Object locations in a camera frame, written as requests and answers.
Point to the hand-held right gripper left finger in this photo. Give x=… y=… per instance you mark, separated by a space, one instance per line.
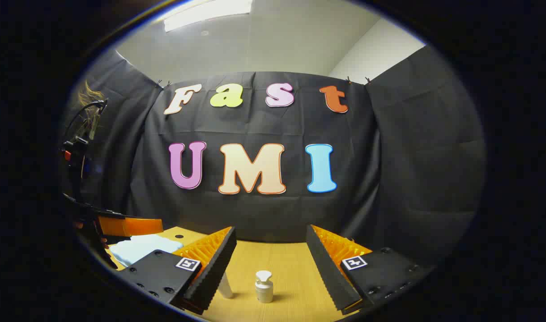
x=212 y=277

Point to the white pump bottle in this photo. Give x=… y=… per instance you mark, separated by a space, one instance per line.
x=264 y=290

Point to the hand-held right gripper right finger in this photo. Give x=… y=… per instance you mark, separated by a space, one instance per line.
x=329 y=277

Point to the ceiling light panel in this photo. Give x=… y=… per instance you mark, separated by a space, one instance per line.
x=206 y=11

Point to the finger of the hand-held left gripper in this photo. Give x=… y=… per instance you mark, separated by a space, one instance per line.
x=130 y=226

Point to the light blue suitcase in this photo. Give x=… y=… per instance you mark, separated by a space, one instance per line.
x=138 y=248

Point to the white squeeze tube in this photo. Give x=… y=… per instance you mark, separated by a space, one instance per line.
x=225 y=288

